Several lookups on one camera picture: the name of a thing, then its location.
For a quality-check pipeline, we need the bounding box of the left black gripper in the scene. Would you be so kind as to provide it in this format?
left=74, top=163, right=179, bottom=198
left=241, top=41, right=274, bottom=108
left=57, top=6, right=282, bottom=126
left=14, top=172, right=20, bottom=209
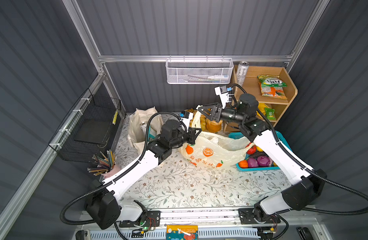
left=169, top=126, right=201, bottom=151

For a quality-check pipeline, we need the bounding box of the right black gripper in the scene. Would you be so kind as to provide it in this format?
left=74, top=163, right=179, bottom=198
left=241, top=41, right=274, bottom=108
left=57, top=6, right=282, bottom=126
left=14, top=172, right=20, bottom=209
left=198, top=102, right=244, bottom=126

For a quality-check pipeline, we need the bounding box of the cream canvas tote bag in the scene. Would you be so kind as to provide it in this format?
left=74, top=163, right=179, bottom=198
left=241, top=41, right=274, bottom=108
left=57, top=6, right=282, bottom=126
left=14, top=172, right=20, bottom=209
left=128, top=107, right=163, bottom=155

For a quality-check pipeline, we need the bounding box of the yellow translucent plastic bag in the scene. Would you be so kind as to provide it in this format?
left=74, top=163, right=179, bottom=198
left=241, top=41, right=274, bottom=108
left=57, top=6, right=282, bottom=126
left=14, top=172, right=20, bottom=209
left=179, top=131, right=255, bottom=169

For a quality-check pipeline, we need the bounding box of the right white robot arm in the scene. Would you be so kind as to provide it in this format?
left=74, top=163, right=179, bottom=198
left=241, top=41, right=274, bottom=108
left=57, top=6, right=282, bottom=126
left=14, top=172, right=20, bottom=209
left=198, top=94, right=326, bottom=223

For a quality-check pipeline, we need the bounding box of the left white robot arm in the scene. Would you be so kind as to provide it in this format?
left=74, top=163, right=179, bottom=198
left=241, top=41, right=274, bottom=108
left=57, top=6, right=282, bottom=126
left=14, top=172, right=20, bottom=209
left=85, top=120, right=202, bottom=230

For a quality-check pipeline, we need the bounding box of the yellow snack packet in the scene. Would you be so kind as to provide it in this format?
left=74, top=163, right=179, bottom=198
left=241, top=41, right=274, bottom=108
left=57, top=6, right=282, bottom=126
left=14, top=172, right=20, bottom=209
left=257, top=103, right=270, bottom=118

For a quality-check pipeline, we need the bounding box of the small green snack packet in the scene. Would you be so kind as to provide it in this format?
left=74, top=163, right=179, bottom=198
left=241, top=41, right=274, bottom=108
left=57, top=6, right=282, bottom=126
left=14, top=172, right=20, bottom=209
left=265, top=108, right=276, bottom=121

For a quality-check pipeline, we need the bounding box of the wooden shelf unit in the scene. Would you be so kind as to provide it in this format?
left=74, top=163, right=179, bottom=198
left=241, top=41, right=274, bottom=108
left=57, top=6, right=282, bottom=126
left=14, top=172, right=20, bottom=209
left=222, top=65, right=298, bottom=133

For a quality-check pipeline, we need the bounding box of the green snack bag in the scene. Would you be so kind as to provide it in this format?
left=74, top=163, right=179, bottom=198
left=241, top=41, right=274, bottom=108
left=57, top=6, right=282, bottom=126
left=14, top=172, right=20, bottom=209
left=258, top=75, right=287, bottom=88

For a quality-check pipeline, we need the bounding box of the orange snack bag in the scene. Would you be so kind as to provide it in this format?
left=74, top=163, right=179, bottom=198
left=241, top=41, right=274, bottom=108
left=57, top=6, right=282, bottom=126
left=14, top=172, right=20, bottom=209
left=259, top=83, right=287, bottom=100

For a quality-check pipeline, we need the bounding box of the toothpaste tube in basket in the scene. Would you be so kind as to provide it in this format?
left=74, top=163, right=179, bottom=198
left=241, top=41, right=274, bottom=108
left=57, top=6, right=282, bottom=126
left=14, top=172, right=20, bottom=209
left=186, top=74, right=230, bottom=82

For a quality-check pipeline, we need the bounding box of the rear silver drink can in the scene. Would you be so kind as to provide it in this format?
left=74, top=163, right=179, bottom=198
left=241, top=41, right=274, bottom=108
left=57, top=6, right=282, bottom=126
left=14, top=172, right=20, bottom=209
left=236, top=61, right=250, bottom=86

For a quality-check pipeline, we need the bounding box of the teal plastic basket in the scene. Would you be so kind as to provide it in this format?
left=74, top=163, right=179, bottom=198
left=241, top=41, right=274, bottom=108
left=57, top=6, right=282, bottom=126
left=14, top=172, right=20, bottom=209
left=236, top=149, right=280, bottom=172

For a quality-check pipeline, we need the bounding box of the red toy tomato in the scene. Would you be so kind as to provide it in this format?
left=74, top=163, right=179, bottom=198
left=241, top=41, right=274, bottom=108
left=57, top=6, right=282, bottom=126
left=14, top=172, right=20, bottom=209
left=247, top=145, right=257, bottom=155

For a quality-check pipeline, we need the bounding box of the purple toy onion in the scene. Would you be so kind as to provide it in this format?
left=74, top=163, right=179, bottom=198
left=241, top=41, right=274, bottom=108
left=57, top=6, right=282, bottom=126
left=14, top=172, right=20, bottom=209
left=257, top=156, right=272, bottom=167

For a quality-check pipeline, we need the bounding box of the orange toy pumpkin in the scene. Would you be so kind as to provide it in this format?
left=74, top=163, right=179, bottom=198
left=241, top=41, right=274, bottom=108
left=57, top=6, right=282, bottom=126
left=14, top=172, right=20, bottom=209
left=238, top=160, right=249, bottom=169

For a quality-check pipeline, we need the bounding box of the bundle of pencils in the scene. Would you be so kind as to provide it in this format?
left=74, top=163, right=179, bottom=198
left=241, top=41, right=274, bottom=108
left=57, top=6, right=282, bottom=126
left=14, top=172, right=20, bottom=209
left=87, top=150, right=116, bottom=176

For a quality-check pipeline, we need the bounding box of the colourful box at front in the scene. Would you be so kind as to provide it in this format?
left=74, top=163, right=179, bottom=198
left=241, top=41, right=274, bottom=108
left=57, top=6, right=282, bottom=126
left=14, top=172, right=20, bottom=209
left=166, top=225, right=199, bottom=240

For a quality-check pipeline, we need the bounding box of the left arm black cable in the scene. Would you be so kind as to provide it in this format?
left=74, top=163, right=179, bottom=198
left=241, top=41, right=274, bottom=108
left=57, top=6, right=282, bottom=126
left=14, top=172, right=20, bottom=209
left=59, top=112, right=185, bottom=240

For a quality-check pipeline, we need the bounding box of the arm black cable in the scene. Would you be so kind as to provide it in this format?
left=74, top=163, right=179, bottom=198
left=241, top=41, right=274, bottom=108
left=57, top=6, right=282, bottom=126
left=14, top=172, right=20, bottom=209
left=231, top=83, right=368, bottom=216
left=59, top=112, right=185, bottom=240

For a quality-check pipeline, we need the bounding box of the white wire wall basket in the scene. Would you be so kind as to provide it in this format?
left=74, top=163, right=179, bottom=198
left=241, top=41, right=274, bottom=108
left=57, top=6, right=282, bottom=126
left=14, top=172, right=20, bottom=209
left=165, top=57, right=234, bottom=85

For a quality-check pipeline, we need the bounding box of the black wire wall basket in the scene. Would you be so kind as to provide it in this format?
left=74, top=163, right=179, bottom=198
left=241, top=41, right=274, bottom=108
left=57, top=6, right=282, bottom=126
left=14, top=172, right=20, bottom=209
left=49, top=91, right=124, bottom=164

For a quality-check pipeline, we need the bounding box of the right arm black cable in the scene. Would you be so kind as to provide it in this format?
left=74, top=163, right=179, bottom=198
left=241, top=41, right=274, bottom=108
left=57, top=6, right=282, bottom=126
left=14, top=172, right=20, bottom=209
left=231, top=83, right=368, bottom=216

